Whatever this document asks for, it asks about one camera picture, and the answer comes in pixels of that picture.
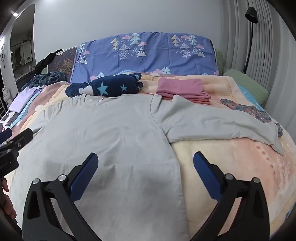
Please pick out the green pillow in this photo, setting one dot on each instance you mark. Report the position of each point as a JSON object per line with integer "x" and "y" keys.
{"x": 252, "y": 90}

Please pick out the folded lavender cloth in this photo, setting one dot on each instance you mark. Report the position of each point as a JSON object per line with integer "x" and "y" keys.
{"x": 23, "y": 98}

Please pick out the dark teal fuzzy blanket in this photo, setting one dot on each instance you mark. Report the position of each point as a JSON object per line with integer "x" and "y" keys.
{"x": 45, "y": 79}

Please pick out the black garment on headboard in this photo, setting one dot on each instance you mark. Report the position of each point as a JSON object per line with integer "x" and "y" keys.
{"x": 42, "y": 64}

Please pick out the floral patterned garment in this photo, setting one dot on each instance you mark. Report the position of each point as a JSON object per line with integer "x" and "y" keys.
{"x": 252, "y": 110}

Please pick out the navy star plush garment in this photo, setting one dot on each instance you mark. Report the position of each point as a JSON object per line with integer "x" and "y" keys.
{"x": 108, "y": 86}

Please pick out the light grey t-shirt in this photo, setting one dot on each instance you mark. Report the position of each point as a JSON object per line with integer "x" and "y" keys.
{"x": 136, "y": 192}

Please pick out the black floor lamp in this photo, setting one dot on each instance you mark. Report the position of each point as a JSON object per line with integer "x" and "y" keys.
{"x": 252, "y": 16}

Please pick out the brown patterned bed sheet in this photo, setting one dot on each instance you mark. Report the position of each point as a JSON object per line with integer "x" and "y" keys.
{"x": 11, "y": 119}

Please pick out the cream peach plush blanket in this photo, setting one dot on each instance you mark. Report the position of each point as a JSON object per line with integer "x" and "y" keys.
{"x": 242, "y": 157}

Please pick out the grey pleated curtain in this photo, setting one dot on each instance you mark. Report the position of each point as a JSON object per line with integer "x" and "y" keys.
{"x": 272, "y": 59}

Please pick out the person's left hand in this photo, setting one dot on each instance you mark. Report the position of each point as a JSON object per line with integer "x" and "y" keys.
{"x": 8, "y": 207}

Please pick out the blue tree-print pillow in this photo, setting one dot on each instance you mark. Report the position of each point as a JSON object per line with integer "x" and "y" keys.
{"x": 146, "y": 52}

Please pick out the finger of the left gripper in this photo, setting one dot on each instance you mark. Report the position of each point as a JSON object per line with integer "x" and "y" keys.
{"x": 5, "y": 135}
{"x": 19, "y": 141}

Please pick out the dark tree-print pillow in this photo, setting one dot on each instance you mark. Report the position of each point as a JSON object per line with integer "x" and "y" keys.
{"x": 64, "y": 61}

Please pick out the white cat figurine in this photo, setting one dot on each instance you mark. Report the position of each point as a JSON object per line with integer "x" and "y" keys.
{"x": 7, "y": 96}

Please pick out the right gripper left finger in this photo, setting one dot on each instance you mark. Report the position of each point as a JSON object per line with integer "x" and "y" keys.
{"x": 40, "y": 221}

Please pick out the white arched mirror frame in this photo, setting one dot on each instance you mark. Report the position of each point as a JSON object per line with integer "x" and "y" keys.
{"x": 18, "y": 59}

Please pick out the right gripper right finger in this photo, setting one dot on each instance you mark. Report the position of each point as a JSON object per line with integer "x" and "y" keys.
{"x": 251, "y": 221}

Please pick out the folded pink clothes stack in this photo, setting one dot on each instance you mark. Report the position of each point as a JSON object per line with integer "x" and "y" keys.
{"x": 190, "y": 89}

